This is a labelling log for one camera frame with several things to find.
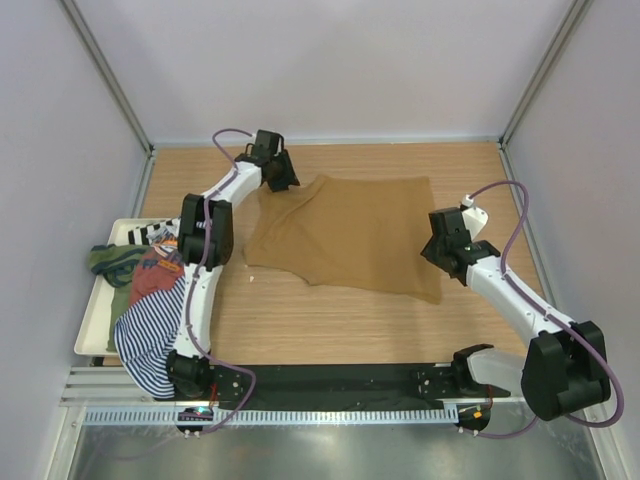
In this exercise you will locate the red graphic tank top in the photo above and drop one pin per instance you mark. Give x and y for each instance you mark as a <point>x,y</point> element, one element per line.
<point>157,270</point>

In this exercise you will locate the aluminium frame post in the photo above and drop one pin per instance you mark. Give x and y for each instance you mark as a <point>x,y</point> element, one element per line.
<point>104,70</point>
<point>560,40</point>

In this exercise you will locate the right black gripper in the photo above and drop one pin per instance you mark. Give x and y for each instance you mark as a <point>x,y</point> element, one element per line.
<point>429,252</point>

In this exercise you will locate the slotted grey cable duct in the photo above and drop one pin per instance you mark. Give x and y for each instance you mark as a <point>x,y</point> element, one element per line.
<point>202,417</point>

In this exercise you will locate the olive green tank top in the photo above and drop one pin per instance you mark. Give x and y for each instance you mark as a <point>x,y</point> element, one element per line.
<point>116,265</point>

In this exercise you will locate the left aluminium frame post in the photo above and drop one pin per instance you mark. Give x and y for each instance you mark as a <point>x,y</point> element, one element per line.
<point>104,70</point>

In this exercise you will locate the black white striped top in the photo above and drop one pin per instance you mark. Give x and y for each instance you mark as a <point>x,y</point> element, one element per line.
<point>164,232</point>

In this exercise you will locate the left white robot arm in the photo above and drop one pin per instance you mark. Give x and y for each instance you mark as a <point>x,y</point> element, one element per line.
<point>206,243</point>

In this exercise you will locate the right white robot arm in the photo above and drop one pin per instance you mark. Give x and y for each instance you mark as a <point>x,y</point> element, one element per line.
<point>565,369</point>

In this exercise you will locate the aluminium front rail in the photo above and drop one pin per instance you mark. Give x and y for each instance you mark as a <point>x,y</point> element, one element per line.
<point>104,386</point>

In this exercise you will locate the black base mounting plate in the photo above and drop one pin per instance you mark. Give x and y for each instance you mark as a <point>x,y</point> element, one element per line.
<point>404,387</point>

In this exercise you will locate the tan brown tank top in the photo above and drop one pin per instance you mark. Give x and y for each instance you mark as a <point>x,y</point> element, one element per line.
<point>366,234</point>

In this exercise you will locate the blue white striped top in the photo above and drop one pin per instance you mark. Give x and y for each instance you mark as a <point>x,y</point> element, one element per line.
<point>145,335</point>

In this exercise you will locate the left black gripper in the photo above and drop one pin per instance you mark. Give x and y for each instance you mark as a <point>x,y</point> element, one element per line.
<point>289,178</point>

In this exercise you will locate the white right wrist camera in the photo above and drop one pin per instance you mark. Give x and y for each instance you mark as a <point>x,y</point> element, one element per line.
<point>475,218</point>

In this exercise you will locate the right aluminium frame post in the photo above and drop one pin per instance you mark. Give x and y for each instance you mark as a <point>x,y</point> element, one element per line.
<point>560,40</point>

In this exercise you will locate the white plastic tray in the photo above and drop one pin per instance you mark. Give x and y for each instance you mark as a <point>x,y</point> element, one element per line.
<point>93,334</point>

